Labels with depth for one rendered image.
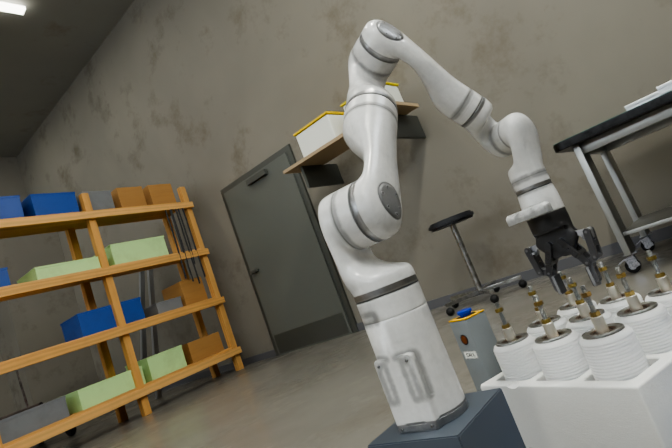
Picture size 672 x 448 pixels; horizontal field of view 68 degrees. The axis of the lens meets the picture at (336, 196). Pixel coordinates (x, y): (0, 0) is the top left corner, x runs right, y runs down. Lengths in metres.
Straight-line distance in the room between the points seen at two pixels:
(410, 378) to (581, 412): 0.49
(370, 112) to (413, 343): 0.36
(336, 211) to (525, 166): 0.46
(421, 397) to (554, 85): 3.73
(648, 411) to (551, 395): 0.19
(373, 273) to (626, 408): 0.54
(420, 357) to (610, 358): 0.46
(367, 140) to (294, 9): 5.01
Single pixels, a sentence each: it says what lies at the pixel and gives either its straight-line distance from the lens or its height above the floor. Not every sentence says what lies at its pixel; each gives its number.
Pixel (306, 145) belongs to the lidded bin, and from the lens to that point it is 4.65.
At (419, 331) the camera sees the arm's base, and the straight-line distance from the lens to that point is 0.66.
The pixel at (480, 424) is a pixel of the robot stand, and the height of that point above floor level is 0.29.
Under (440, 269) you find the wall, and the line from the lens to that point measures 4.69.
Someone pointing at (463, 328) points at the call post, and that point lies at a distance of 1.35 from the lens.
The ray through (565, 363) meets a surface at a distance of 1.11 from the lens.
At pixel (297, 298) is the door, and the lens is 5.76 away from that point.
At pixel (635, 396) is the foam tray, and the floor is 0.16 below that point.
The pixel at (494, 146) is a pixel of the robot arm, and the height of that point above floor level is 0.65.
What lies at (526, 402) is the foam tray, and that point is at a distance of 1.18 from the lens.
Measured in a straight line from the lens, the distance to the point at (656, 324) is 1.13.
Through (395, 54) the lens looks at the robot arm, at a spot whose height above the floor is 0.87.
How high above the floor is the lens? 0.50
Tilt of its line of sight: 10 degrees up
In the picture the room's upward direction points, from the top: 21 degrees counter-clockwise
